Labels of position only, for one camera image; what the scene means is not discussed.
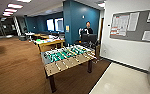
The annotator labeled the foosball gaming table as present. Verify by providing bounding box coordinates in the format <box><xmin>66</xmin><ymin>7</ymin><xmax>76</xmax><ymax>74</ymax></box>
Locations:
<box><xmin>40</xmin><ymin>43</ymin><xmax>99</xmax><ymax>94</ymax></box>

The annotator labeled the black wheeled cart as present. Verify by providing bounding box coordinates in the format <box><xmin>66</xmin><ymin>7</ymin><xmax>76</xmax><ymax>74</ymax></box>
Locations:
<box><xmin>78</xmin><ymin>32</ymin><xmax>99</xmax><ymax>52</ymax></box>

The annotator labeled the white dining table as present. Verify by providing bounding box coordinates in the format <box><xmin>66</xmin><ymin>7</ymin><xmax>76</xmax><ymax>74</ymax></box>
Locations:
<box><xmin>33</xmin><ymin>36</ymin><xmax>66</xmax><ymax>53</ymax></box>

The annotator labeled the white paper sheet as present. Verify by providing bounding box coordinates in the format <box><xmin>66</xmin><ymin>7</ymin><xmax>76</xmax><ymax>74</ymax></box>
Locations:
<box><xmin>110</xmin><ymin>14</ymin><xmax>121</xmax><ymax>37</ymax></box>
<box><xmin>119</xmin><ymin>13</ymin><xmax>130</xmax><ymax>33</ymax></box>
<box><xmin>127</xmin><ymin>11</ymin><xmax>141</xmax><ymax>33</ymax></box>
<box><xmin>141</xmin><ymin>30</ymin><xmax>150</xmax><ymax>42</ymax></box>

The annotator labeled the rectangular ceiling light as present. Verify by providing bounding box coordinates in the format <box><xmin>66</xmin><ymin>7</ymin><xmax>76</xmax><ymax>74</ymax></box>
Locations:
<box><xmin>7</xmin><ymin>3</ymin><xmax>25</xmax><ymax>10</ymax></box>
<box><xmin>3</xmin><ymin>8</ymin><xmax>18</xmax><ymax>14</ymax></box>

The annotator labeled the small yellow wall sign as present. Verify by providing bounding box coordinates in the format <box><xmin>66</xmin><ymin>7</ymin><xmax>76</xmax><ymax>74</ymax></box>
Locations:
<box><xmin>65</xmin><ymin>25</ymin><xmax>71</xmax><ymax>33</ymax></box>

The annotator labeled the grey wall notice board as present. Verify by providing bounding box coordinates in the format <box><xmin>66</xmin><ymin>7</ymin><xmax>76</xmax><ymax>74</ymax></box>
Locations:
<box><xmin>108</xmin><ymin>8</ymin><xmax>150</xmax><ymax>44</ymax></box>

